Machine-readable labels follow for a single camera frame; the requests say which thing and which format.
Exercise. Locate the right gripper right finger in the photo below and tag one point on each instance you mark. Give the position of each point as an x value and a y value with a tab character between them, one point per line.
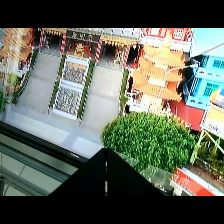
130	181

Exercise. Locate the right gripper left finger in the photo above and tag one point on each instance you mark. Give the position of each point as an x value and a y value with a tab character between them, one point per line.
87	180

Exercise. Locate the silver frame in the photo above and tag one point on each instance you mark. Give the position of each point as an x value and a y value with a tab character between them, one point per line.
30	168

